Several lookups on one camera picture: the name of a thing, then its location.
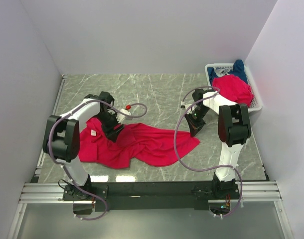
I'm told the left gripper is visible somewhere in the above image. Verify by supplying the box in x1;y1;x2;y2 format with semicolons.
95;111;125;142

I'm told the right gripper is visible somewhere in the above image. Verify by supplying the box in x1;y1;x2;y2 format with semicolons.
184;106;210;137

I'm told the red t shirt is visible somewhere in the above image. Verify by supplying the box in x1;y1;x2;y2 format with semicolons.
79;118;200;169
212;75;254;107

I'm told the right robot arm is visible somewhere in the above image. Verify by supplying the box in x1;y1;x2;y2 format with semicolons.
181;88;251;199

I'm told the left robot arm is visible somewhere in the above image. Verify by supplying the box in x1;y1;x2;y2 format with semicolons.
43;92;131;200

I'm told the red t shirt in basket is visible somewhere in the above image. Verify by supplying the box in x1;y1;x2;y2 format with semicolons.
212;75;254;107

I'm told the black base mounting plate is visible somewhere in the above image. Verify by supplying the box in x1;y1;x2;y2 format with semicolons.
62;181;240;212

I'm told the white plastic laundry basket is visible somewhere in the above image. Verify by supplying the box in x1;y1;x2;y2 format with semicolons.
204;62;262;112

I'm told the blue t shirt in basket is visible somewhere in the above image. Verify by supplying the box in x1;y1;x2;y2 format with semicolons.
205;59;248;85

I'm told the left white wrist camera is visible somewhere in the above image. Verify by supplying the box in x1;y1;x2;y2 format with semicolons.
116;109;132;123

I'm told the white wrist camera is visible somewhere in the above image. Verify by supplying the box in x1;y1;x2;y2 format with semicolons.
180;101;186;109
116;109;132;123

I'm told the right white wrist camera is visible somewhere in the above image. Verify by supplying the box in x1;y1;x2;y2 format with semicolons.
180;101;186;109

